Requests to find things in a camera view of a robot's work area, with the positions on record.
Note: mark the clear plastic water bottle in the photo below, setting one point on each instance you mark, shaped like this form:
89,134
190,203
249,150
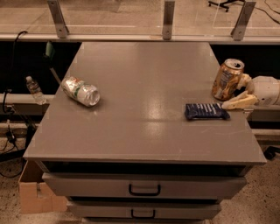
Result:
35,90

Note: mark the orange soda can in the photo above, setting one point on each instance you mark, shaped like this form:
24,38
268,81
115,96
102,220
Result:
227,79

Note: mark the metal bracket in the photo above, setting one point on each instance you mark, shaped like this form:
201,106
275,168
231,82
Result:
238,32
169,7
58,19

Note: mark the grey drawer cabinet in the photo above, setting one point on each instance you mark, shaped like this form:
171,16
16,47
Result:
139,125

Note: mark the cardboard box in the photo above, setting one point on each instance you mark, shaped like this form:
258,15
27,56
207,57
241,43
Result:
35,195

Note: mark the black chair base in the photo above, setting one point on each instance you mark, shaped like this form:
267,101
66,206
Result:
223,4

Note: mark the green handled tool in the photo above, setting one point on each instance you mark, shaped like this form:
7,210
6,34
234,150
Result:
48,57

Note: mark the silver green soda can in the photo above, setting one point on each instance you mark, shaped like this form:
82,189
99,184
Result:
80,91

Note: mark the dark blue snack packet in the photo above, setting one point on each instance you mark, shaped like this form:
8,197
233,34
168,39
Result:
207,111

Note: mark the left metal bracket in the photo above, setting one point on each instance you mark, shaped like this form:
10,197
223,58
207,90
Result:
58,19

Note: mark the middle metal bracket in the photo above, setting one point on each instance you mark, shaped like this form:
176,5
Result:
169,7

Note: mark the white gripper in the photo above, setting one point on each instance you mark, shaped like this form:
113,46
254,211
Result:
266,89

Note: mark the lower grey drawer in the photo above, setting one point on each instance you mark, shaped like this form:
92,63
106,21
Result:
135,210

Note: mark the upper grey drawer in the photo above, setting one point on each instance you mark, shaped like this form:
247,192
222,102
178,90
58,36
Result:
144,186

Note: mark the grey drawer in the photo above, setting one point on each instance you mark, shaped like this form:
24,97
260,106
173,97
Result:
144,186
135,210

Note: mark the right metal bracket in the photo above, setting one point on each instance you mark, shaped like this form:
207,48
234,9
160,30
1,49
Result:
238,32

